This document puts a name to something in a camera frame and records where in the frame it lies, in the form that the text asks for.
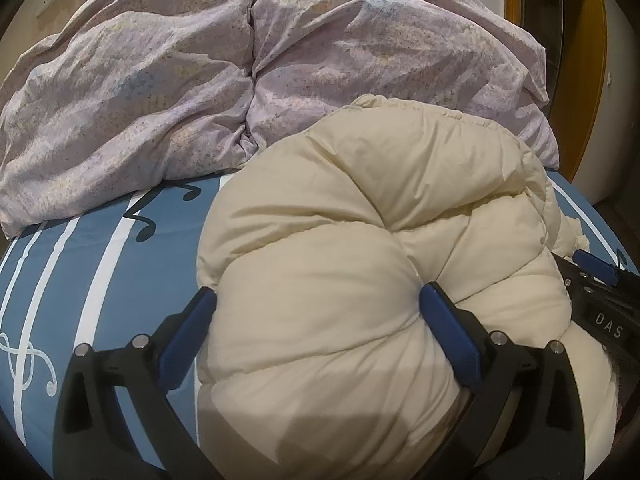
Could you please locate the beige quilted down jacket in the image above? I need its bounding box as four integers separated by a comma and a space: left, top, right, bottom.
196, 96, 618, 479

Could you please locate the blue white striped bedsheet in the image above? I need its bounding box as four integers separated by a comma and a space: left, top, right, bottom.
1, 169, 626, 470

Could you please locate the wooden framed cabinet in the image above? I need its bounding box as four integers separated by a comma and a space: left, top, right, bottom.
504, 0, 639, 204

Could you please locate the lilac floral duvet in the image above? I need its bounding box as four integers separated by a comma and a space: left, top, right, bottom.
1, 0, 560, 238

